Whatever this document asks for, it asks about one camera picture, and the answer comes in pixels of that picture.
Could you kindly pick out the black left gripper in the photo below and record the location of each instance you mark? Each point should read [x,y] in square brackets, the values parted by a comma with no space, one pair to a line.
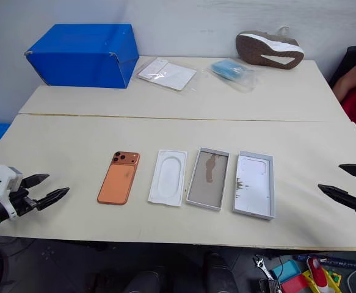
[23,203]

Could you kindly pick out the bare forearm of person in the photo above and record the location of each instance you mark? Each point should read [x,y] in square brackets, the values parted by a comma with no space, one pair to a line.
[347,84]

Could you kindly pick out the white box lid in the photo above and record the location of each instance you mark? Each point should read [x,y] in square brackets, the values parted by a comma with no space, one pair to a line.
[254,186]

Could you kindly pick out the blue rectangular block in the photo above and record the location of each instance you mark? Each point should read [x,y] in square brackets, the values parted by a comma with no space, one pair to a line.
[286,270]

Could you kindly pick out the blue cardboard box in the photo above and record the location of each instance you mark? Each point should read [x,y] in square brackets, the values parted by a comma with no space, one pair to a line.
[83,58]

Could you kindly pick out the white box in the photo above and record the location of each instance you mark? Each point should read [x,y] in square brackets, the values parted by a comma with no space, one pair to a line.
[208,183]

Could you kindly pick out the orange smartphone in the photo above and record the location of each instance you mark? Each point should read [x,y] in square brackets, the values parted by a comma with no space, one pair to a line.
[118,180]

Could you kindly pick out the blue patterned tube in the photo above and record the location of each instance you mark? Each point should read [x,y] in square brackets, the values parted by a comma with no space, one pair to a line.
[327,259]

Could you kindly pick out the yellow and green toy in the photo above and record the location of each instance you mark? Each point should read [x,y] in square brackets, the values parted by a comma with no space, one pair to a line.
[333,276]

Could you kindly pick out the red and white shoe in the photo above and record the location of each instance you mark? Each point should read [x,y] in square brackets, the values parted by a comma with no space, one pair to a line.
[316,273]

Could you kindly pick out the silver adjustable wrench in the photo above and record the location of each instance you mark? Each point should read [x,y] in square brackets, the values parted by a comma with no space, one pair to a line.
[264,267]

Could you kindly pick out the white plastic tray insert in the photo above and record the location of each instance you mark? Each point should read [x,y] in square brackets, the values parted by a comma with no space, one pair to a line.
[168,180]

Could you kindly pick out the black chair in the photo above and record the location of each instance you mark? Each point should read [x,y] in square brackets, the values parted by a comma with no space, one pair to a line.
[345,58]

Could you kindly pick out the dark rounded shape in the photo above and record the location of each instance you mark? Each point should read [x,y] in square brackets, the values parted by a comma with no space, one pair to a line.
[144,282]
[220,273]

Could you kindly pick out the brown shoe with white sole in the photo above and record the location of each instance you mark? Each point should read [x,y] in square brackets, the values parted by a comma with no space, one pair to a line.
[266,52]

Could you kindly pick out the clear bag with blue item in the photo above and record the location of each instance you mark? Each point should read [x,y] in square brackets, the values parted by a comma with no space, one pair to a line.
[231,71]

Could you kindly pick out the clear bag with paper cards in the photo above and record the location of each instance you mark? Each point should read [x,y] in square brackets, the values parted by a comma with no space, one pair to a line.
[167,73]

